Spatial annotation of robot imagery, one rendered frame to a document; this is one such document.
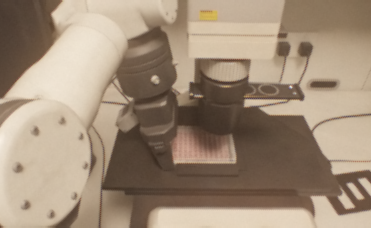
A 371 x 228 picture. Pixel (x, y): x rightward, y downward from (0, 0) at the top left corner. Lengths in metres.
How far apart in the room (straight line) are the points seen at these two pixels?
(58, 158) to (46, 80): 0.09
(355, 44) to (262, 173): 0.72
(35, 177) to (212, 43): 0.24
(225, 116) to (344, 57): 0.78
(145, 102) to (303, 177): 0.29
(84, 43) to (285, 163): 0.39
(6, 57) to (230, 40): 0.34
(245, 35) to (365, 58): 0.86
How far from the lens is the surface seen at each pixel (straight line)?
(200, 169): 0.49
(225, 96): 0.38
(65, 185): 0.20
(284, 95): 0.43
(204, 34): 0.34
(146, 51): 0.38
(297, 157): 0.55
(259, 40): 0.35
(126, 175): 0.49
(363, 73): 1.20
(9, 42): 0.50
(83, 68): 0.27
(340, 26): 1.07
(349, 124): 1.04
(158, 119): 0.44
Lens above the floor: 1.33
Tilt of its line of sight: 38 degrees down
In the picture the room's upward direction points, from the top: 1 degrees clockwise
